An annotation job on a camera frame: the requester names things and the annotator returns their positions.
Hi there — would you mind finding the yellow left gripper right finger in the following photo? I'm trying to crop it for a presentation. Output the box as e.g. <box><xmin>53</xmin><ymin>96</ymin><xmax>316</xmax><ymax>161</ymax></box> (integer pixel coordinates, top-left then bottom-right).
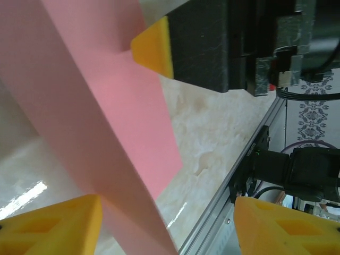
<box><xmin>233</xmin><ymin>197</ymin><xmax>340</xmax><ymax>255</ymax></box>

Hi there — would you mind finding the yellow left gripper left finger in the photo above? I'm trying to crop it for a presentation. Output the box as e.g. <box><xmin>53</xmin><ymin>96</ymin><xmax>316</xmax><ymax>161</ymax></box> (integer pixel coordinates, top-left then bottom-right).
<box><xmin>0</xmin><ymin>193</ymin><xmax>103</xmax><ymax>255</ymax></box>

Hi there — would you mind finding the pink paper sheet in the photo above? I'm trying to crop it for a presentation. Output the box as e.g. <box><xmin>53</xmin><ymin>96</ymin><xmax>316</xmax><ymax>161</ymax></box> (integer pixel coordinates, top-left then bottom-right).
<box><xmin>0</xmin><ymin>0</ymin><xmax>184</xmax><ymax>255</ymax></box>

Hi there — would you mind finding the aluminium mounting rail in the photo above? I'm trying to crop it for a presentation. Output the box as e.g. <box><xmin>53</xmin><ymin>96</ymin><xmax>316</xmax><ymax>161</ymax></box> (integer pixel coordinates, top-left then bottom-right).
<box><xmin>177</xmin><ymin>97</ymin><xmax>287</xmax><ymax>255</ymax></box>

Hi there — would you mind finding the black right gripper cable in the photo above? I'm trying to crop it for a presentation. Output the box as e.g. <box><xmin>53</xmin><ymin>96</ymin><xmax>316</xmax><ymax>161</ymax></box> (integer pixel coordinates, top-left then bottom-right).
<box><xmin>276</xmin><ymin>86</ymin><xmax>340</xmax><ymax>101</ymax></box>

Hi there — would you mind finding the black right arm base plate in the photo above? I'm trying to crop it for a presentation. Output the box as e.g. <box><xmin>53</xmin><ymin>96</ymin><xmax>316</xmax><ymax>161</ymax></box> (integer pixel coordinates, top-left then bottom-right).
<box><xmin>229</xmin><ymin>124</ymin><xmax>273</xmax><ymax>199</ymax></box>

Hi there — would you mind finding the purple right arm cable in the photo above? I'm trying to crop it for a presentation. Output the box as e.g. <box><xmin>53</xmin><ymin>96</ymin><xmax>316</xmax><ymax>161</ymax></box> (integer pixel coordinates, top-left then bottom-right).
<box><xmin>280</xmin><ymin>140</ymin><xmax>338</xmax><ymax>156</ymax></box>

